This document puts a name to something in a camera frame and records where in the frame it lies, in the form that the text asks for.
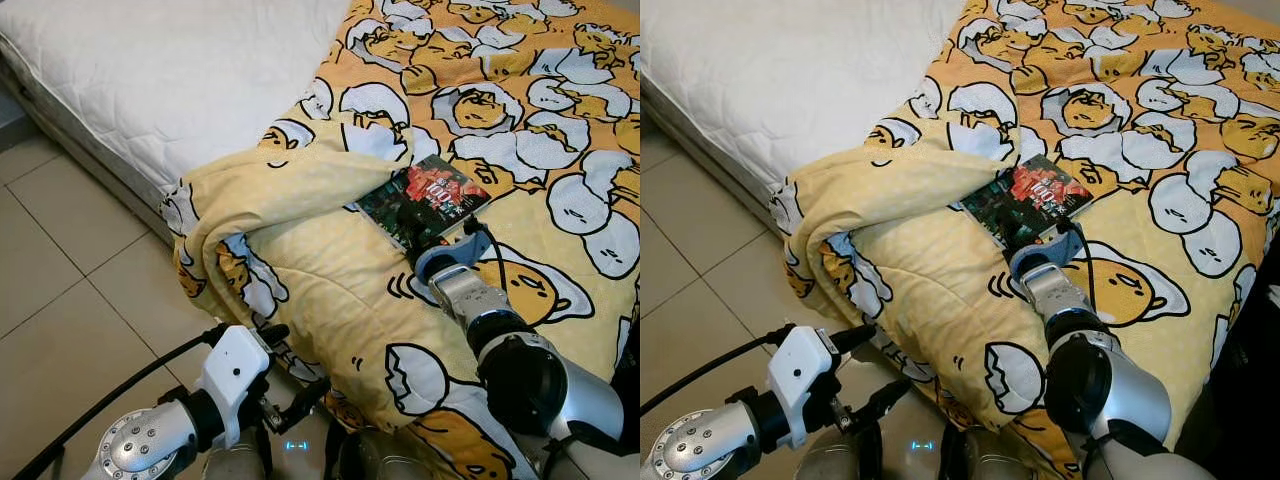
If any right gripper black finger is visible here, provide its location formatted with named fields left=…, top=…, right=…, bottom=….
left=995, top=200, right=1026, bottom=246
left=397, top=197, right=431, bottom=239

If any dark red cover book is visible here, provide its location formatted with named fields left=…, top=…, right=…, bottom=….
left=355, top=153, right=493, bottom=253
left=960, top=153, right=1096, bottom=253

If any grey robot torso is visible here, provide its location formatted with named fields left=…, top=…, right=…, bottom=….
left=790, top=425, right=1221, bottom=480

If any yellow cartoon egg blanket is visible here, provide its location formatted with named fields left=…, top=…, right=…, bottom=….
left=160, top=0, right=641, bottom=480
left=768, top=0, right=1280, bottom=480

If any white quilted mattress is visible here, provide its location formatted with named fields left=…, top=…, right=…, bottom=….
left=0, top=0, right=351, bottom=241
left=640, top=0, right=966, bottom=226

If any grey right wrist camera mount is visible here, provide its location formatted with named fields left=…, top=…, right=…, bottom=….
left=413, top=233, right=493, bottom=291
left=1008, top=235, right=1088, bottom=293

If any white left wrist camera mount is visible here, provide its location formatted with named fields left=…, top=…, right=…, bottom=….
left=198, top=325, right=273, bottom=448
left=767, top=325, right=839, bottom=448

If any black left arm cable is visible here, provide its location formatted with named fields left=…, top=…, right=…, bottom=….
left=640, top=325, right=796, bottom=416
left=15, top=322, right=231, bottom=480

